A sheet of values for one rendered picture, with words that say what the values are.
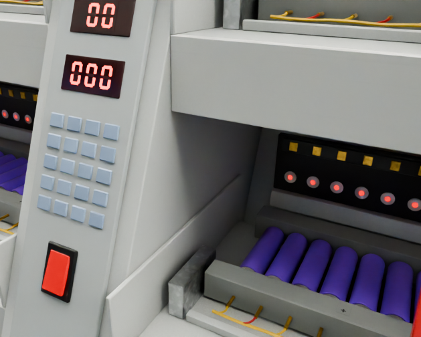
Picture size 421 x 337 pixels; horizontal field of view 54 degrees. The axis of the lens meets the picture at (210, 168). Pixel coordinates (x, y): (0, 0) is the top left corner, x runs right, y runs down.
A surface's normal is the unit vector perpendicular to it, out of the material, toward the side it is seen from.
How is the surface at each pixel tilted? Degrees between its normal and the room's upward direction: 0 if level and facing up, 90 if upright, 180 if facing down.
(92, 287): 90
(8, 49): 111
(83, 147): 90
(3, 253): 90
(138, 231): 90
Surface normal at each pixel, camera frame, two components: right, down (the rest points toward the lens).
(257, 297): -0.45, 0.36
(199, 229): 0.89, 0.21
